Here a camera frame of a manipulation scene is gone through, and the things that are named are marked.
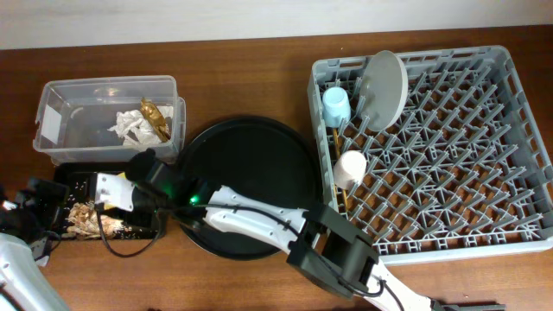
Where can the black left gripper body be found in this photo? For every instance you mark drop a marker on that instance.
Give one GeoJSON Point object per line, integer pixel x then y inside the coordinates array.
{"type": "Point", "coordinates": [33, 195]}

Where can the white napkin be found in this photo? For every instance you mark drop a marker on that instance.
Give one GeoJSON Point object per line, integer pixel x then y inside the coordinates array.
{"type": "Point", "coordinates": [134, 131]}

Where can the gold foil wrapper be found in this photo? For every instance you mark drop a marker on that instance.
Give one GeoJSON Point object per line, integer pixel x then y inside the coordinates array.
{"type": "Point", "coordinates": [155, 119]}

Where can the pink cup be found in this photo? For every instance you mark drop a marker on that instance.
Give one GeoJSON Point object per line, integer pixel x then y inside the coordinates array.
{"type": "Point", "coordinates": [349, 169]}

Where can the blue cup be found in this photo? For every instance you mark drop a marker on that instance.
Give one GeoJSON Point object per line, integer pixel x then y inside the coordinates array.
{"type": "Point", "coordinates": [336, 107]}

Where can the grey plate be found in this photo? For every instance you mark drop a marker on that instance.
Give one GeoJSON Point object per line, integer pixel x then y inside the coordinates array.
{"type": "Point", "coordinates": [384, 86]}

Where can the yellow bowl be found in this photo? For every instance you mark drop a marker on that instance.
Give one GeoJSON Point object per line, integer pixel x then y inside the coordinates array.
{"type": "Point", "coordinates": [121, 176]}

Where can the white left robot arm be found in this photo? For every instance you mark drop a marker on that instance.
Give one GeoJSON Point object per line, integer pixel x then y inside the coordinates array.
{"type": "Point", "coordinates": [23, 286]}

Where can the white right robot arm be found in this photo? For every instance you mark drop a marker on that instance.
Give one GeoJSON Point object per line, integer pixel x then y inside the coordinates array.
{"type": "Point", "coordinates": [320, 244]}

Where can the grey dishwasher rack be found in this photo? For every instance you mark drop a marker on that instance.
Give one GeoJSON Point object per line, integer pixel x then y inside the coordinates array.
{"type": "Point", "coordinates": [463, 172]}

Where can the black rectangular tray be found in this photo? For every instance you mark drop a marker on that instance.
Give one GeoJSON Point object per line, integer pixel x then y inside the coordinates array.
{"type": "Point", "coordinates": [137, 225]}

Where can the food scraps pile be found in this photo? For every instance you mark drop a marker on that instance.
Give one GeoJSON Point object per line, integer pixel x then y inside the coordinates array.
{"type": "Point", "coordinates": [83, 223]}

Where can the clear plastic bin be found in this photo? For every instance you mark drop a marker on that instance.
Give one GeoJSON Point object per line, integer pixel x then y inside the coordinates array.
{"type": "Point", "coordinates": [76, 118]}

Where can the round black tray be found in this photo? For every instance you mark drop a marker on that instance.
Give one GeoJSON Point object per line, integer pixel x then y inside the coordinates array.
{"type": "Point", "coordinates": [269, 176]}

